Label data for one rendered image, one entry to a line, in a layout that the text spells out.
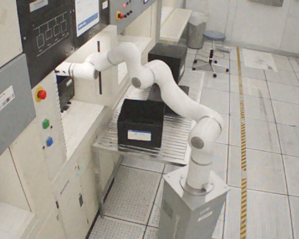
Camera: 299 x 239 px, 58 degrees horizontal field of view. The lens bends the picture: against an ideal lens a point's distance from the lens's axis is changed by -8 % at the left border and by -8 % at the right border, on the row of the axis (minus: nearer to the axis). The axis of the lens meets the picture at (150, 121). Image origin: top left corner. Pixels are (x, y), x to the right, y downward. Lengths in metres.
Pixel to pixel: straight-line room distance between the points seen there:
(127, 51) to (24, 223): 0.93
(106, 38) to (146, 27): 1.50
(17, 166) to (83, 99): 0.97
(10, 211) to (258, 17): 5.31
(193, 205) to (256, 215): 1.15
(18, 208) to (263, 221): 1.90
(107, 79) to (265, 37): 4.48
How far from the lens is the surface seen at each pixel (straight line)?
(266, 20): 5.91
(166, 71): 1.44
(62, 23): 1.34
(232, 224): 2.48
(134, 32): 3.31
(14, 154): 1.18
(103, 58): 1.54
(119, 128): 1.77
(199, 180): 1.55
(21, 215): 1.44
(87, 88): 2.01
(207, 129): 1.32
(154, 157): 1.76
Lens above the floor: 1.95
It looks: 35 degrees down
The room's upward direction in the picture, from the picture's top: 3 degrees clockwise
